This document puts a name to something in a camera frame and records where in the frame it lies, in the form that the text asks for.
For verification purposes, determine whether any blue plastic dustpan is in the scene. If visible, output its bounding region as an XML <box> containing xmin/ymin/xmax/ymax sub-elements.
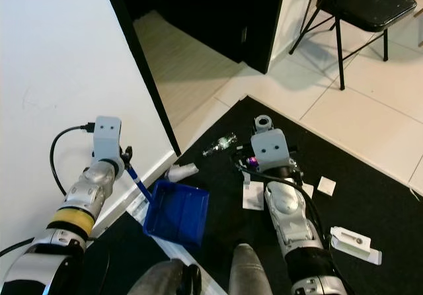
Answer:
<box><xmin>124</xmin><ymin>165</ymin><xmax>211</xmax><ymax>250</ymax></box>

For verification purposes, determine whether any black floor mat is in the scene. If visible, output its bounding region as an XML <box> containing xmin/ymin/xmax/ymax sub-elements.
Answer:
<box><xmin>40</xmin><ymin>95</ymin><xmax>423</xmax><ymax>295</ymax></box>

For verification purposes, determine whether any white floor tape strip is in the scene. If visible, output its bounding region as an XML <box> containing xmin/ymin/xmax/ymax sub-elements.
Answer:
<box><xmin>126</xmin><ymin>192</ymin><xmax>229</xmax><ymax>295</ymax></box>

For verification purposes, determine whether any grey angled plastic piece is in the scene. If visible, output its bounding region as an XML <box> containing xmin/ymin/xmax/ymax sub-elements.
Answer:
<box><xmin>239</xmin><ymin>166</ymin><xmax>252</xmax><ymax>189</ymax></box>

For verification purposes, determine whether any clear bottle green label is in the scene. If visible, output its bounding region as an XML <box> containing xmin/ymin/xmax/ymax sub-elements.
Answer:
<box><xmin>202</xmin><ymin>133</ymin><xmax>239</xmax><ymax>157</ymax></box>

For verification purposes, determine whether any white printed label tag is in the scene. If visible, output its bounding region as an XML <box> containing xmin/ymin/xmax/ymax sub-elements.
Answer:
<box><xmin>127</xmin><ymin>196</ymin><xmax>149</xmax><ymax>220</ymax></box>

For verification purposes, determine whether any grey robot right leg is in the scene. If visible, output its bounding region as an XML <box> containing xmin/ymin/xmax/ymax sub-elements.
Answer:
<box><xmin>228</xmin><ymin>243</ymin><xmax>278</xmax><ymax>295</ymax></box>

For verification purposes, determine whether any grey robot leg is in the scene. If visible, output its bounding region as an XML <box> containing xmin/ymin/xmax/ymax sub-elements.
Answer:
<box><xmin>127</xmin><ymin>259</ymin><xmax>202</xmax><ymax>295</ymax></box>
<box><xmin>228</xmin><ymin>243</ymin><xmax>278</xmax><ymax>295</ymax></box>

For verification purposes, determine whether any grey robot left leg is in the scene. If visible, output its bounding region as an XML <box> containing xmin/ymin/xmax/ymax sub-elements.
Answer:
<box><xmin>127</xmin><ymin>259</ymin><xmax>202</xmax><ymax>295</ymax></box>

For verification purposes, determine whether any black cabinet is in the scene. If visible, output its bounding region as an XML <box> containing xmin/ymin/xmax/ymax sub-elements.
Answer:
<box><xmin>119</xmin><ymin>0</ymin><xmax>288</xmax><ymax>74</ymax></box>

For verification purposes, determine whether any black folding chair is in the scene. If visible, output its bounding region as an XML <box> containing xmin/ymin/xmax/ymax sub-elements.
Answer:
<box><xmin>289</xmin><ymin>0</ymin><xmax>418</xmax><ymax>91</ymax></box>

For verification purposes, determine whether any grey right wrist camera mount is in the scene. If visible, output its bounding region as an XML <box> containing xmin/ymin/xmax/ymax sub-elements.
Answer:
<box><xmin>251</xmin><ymin>130</ymin><xmax>291</xmax><ymax>172</ymax></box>

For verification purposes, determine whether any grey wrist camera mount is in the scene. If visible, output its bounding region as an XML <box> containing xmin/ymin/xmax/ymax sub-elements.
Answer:
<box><xmin>251</xmin><ymin>130</ymin><xmax>291</xmax><ymax>172</ymax></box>
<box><xmin>94</xmin><ymin>116</ymin><xmax>124</xmax><ymax>163</ymax></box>

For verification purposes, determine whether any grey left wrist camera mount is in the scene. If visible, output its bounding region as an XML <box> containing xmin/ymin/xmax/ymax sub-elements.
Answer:
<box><xmin>94</xmin><ymin>116</ymin><xmax>124</xmax><ymax>163</ymax></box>

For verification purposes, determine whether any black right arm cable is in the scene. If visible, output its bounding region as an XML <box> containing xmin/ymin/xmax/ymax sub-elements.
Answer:
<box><xmin>235</xmin><ymin>165</ymin><xmax>338</xmax><ymax>276</ymax></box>

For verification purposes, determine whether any black door frame post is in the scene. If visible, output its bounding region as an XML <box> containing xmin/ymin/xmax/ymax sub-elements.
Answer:
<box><xmin>100</xmin><ymin>0</ymin><xmax>180</xmax><ymax>157</ymax></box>

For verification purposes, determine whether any white plastic bracket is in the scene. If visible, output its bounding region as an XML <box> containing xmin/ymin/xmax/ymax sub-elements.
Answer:
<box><xmin>330</xmin><ymin>226</ymin><xmax>383</xmax><ymax>266</ymax></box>

